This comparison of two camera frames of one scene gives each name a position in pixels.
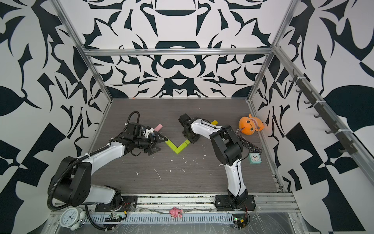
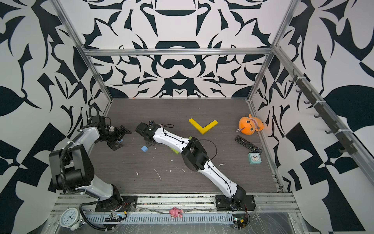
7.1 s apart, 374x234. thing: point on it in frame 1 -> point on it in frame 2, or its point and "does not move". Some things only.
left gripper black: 153,143 -> 126,131
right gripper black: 191,140 -> 149,143
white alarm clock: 70,218 does not move
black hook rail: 337,127 does not move
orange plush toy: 248,125 does not move
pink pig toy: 176,212 does not move
